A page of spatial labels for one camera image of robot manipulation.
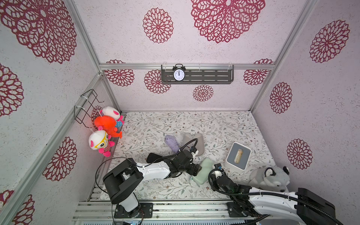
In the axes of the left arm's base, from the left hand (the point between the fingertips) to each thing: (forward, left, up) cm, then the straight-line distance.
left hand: (196, 166), depth 85 cm
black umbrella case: (+6, +28, -1) cm, 28 cm away
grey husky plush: (-12, -35, +15) cm, 40 cm away
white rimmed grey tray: (+8, -23, 0) cm, 24 cm away
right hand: (-4, -7, -4) cm, 10 cm away
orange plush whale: (+22, +55, +14) cm, 61 cm away
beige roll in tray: (+7, -28, -3) cm, 29 cm away
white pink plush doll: (+32, +56, +14) cm, 66 cm away
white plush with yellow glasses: (+9, +56, +15) cm, 59 cm away
